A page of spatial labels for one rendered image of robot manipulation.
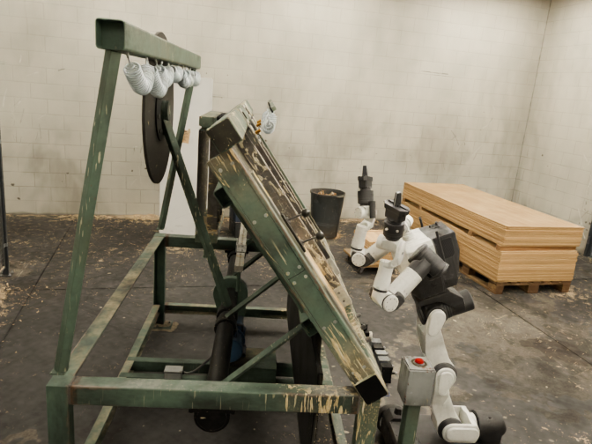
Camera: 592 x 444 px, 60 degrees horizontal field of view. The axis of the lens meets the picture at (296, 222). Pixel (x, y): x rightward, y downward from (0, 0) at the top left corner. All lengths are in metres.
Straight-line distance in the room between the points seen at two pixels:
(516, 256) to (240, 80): 4.41
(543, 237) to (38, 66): 6.59
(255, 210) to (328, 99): 6.16
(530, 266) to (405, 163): 3.19
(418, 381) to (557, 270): 4.36
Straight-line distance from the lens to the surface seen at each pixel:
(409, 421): 2.44
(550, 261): 6.40
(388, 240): 2.24
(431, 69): 8.67
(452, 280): 2.66
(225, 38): 7.67
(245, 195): 1.90
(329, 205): 7.02
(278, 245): 1.95
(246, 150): 2.55
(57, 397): 2.38
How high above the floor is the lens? 2.03
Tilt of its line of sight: 15 degrees down
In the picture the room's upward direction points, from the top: 5 degrees clockwise
